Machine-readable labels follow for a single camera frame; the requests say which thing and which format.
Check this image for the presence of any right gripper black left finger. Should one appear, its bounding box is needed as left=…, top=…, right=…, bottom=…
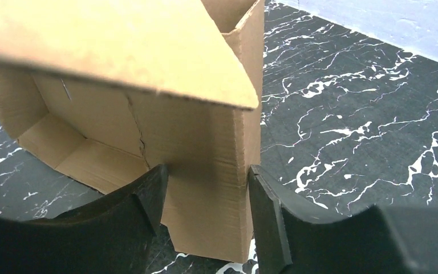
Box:
left=0, top=164, right=168, bottom=273

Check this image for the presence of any brown cardboard box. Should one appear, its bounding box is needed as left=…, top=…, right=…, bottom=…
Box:
left=0, top=1, right=265, bottom=263

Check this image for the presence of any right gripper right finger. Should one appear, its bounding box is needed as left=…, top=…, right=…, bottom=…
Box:
left=248, top=165, right=438, bottom=273

